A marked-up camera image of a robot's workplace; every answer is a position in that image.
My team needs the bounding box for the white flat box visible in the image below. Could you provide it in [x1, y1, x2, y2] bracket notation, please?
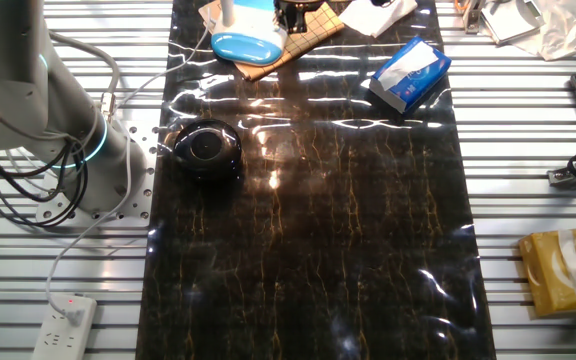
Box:
[480, 0, 547, 45]

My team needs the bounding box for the white lamp cable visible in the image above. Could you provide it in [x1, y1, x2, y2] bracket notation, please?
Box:
[44, 7, 214, 326]

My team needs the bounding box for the blue tissue box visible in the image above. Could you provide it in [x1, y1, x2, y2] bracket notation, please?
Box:
[368, 35, 453, 115]

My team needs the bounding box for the wooden grid board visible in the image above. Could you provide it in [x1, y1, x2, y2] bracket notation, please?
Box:
[198, 0, 346, 82]

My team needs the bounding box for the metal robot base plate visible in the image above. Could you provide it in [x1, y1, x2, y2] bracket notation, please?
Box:
[35, 119, 160, 229]

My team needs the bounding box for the blue and white desk lamp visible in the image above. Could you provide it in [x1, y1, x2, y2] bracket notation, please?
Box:
[210, 0, 289, 67]

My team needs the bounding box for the grey cable hose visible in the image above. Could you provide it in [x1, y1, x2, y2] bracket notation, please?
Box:
[47, 29, 122, 122]

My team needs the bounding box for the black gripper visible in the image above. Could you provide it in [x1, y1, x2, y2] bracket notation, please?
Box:
[272, 0, 318, 34]

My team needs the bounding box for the black round bowl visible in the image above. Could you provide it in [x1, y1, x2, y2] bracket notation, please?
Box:
[172, 118, 243, 181]

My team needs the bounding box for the loose white tissue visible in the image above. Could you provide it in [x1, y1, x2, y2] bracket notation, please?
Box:
[337, 0, 419, 39]

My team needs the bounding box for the clear plastic bag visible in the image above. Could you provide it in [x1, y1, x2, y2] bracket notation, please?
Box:
[512, 0, 576, 62]

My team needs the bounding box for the metal camera bracket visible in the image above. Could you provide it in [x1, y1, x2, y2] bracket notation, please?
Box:
[547, 167, 576, 189]

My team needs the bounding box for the white power strip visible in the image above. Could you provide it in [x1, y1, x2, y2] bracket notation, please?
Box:
[31, 293, 98, 360]

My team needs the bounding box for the black marble table mat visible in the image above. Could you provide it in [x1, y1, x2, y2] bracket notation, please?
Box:
[135, 0, 497, 360]

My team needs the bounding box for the black cable bundle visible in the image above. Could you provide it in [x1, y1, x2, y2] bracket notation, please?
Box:
[0, 119, 90, 230]

